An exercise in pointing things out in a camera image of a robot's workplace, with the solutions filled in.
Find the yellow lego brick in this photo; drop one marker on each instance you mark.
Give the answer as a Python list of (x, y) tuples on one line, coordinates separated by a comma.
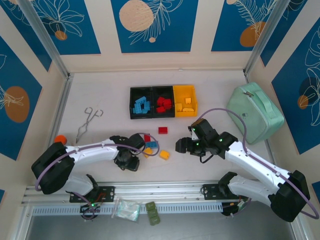
[(188, 100), (148, 151), (178, 107), (188, 109), (164, 154)]

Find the red lego brick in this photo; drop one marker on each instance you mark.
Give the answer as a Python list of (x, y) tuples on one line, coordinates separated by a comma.
[(161, 100), (168, 101), (168, 107), (162, 130), (160, 109), (147, 138)]

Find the long blue lego brick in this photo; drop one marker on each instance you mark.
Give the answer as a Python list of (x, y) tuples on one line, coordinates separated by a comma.
[(152, 145), (137, 109), (140, 100), (147, 106)]

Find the small blue lego brick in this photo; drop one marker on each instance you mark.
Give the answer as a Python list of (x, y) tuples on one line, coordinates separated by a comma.
[(143, 111)]

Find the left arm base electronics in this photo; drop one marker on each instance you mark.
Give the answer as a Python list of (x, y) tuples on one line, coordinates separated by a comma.
[(88, 215)]

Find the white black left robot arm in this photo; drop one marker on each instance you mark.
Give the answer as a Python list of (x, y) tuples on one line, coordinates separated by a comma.
[(95, 152)]

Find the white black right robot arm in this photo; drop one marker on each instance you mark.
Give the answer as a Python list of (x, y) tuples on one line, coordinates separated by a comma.
[(252, 162)]

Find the black plastic bin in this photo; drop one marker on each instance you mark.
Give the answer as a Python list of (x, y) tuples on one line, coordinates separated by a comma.
[(163, 115), (141, 116)]

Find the mint green zip bag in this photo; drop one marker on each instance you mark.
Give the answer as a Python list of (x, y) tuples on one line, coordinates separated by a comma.
[(255, 112)]

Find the clear plastic bag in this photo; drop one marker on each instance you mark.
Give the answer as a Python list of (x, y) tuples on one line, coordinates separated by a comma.
[(126, 210)]

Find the olive green block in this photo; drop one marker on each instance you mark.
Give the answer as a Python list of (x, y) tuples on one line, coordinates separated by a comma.
[(150, 205), (154, 220), (152, 212)]

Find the metal tongs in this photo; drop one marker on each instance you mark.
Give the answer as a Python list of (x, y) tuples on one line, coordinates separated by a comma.
[(89, 120)]

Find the orange cap clear bottle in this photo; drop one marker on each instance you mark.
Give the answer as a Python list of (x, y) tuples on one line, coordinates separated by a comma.
[(60, 138)]

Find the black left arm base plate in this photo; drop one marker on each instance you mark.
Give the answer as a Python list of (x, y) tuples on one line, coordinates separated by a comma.
[(108, 193)]

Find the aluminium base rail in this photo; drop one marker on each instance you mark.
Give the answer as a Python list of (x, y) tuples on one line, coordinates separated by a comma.
[(160, 191)]

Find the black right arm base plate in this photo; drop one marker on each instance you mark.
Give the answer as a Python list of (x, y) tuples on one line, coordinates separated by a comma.
[(210, 192)]

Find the aluminium side rail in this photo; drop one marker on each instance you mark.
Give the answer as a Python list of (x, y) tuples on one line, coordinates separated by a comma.
[(61, 105)]

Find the aluminium corner post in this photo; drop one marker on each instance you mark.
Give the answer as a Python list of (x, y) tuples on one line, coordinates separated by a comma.
[(264, 37), (46, 37)]

